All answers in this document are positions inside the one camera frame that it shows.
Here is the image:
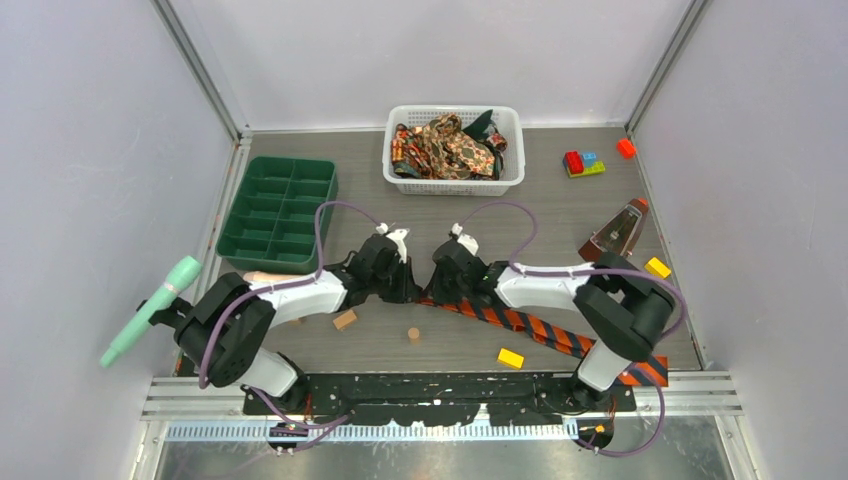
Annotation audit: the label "white plastic basket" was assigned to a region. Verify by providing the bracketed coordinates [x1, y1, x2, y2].
[382, 105, 526, 196]

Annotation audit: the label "brown wooden metronome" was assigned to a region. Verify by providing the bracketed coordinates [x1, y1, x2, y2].
[578, 197, 649, 262]

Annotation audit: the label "small round wooden disc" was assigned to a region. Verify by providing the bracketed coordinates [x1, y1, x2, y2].
[407, 327, 421, 344]

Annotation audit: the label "mint green microphone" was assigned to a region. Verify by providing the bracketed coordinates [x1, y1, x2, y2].
[99, 256, 202, 368]

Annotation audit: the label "orange navy striped tie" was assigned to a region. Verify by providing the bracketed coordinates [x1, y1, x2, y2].
[418, 298, 669, 387]

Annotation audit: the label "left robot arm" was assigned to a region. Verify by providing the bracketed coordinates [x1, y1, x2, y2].
[152, 229, 420, 414]

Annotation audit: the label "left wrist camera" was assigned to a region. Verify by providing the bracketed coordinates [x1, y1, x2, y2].
[375, 223, 410, 264]

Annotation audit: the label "yellow toy brick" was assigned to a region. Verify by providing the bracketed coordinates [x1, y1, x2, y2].
[496, 348, 525, 370]
[644, 257, 672, 279]

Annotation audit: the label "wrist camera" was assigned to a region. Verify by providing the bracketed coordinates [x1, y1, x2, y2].
[375, 223, 410, 264]
[450, 223, 479, 256]

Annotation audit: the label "dark green tie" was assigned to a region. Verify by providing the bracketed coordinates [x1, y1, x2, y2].
[463, 109, 494, 139]

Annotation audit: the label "stacked lego bricks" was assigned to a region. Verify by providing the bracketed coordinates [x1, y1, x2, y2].
[562, 151, 606, 178]

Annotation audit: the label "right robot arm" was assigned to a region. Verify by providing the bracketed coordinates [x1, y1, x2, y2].
[422, 239, 682, 411]

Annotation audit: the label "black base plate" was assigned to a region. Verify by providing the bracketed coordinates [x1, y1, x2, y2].
[243, 372, 636, 427]

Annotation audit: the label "red toy brick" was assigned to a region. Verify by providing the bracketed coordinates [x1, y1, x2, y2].
[616, 138, 637, 159]

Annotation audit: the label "green compartment tray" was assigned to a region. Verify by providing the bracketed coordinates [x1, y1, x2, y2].
[216, 156, 338, 274]

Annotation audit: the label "small wooden block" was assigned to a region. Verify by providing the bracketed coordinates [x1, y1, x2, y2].
[333, 310, 358, 331]

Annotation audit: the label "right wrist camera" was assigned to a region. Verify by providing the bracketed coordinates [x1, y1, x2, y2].
[450, 223, 479, 256]

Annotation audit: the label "floral patterned tie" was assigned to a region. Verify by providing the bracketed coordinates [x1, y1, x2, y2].
[390, 113, 509, 181]

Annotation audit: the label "wooden cylinder peg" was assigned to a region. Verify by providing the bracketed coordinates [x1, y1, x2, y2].
[242, 271, 297, 284]

